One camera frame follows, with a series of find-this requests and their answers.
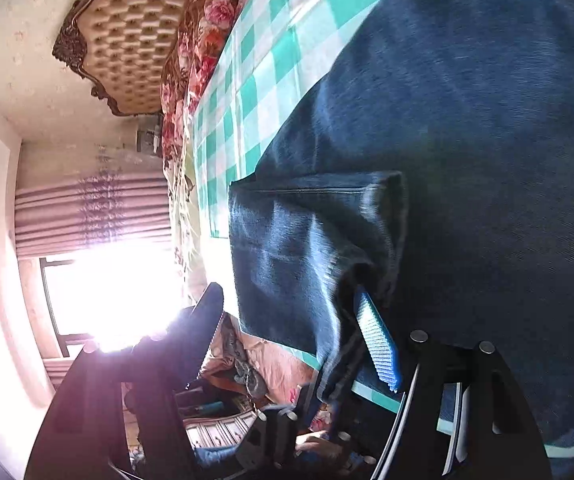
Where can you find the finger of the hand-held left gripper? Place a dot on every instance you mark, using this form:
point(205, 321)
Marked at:
point(272, 440)
point(309, 402)

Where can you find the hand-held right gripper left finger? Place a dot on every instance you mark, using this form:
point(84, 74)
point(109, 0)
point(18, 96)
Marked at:
point(209, 325)

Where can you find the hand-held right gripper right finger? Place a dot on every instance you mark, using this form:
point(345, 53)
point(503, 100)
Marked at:
point(377, 340)

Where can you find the blue denim pants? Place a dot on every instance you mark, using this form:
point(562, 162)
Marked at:
point(467, 110)

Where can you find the pale drawer cabinet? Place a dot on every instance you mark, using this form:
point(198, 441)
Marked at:
point(217, 430)

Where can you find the pale floral bedding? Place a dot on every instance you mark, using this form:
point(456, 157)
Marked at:
point(272, 360)

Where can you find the bright window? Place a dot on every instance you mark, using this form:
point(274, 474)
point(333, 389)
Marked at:
point(117, 300)

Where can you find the cream floral bedsheet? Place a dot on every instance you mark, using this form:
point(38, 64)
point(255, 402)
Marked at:
point(187, 210)

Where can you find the pink striped curtain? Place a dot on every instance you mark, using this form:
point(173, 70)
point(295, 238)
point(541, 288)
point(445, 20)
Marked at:
point(92, 210)

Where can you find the red floral blanket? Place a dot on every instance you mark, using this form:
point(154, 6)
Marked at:
point(202, 25)

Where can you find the tufted tan carved headboard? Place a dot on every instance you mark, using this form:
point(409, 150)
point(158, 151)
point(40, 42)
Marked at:
point(132, 35)

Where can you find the grey wall box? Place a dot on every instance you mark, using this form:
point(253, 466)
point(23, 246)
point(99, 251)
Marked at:
point(148, 134)

